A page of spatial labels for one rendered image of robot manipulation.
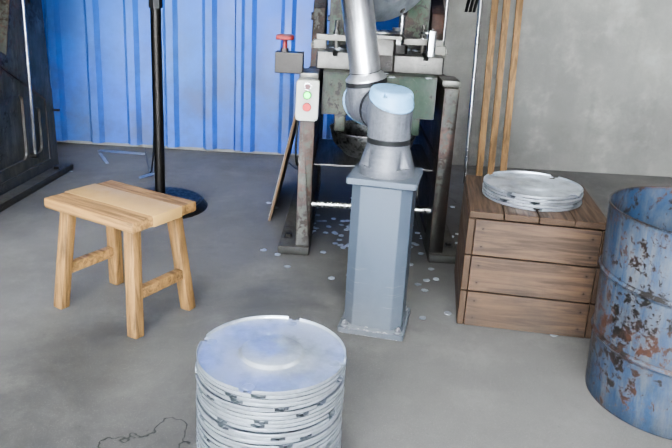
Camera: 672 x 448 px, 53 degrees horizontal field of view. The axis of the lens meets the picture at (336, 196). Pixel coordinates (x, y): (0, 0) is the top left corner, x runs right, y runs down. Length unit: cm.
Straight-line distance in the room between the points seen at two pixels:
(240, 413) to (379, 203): 74
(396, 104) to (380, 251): 39
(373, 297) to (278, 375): 65
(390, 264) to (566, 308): 53
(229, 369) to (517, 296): 98
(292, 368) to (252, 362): 8
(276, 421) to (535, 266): 98
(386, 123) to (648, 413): 91
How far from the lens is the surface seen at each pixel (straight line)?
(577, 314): 207
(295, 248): 244
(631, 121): 409
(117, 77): 394
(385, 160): 177
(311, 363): 133
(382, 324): 192
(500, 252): 196
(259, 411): 126
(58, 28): 401
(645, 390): 172
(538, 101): 391
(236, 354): 136
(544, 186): 210
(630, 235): 162
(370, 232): 182
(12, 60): 318
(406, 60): 245
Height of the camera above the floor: 92
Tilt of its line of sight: 17 degrees down
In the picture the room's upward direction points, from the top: 3 degrees clockwise
